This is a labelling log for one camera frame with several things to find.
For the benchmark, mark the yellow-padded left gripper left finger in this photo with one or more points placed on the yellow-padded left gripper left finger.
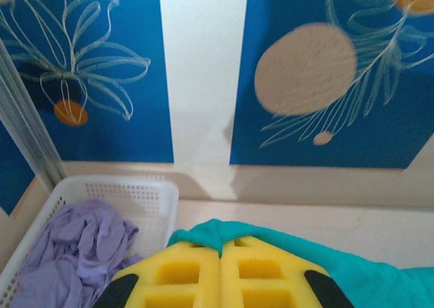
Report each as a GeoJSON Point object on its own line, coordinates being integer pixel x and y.
{"type": "Point", "coordinates": [176, 277]}

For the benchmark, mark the purple t-shirt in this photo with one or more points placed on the purple t-shirt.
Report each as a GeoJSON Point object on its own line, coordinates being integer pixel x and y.
{"type": "Point", "coordinates": [74, 253]}

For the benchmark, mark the aluminium corner post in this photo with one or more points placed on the aluminium corner post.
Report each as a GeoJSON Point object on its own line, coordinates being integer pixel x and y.
{"type": "Point", "coordinates": [30, 128]}

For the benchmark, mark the teal t-shirt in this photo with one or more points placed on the teal t-shirt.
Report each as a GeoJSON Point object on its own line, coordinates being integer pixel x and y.
{"type": "Point", "coordinates": [356, 281]}

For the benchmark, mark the white plastic basket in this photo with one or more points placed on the white plastic basket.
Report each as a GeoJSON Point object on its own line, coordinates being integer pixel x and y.
{"type": "Point", "coordinates": [152, 206]}

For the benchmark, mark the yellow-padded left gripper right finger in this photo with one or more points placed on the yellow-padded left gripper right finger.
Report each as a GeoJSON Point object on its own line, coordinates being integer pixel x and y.
{"type": "Point", "coordinates": [268, 277]}

